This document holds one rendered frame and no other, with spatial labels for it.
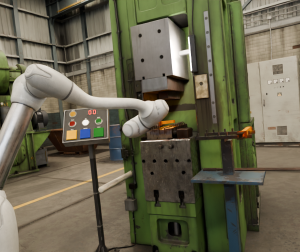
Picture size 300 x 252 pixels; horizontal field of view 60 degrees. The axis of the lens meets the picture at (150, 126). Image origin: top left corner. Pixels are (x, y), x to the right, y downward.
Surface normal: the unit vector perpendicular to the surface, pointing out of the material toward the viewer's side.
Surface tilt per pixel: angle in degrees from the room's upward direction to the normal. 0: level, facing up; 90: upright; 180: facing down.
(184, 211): 90
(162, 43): 90
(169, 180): 90
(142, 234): 90
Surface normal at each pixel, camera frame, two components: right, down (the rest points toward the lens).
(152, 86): -0.40, 0.09
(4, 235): 0.86, -0.11
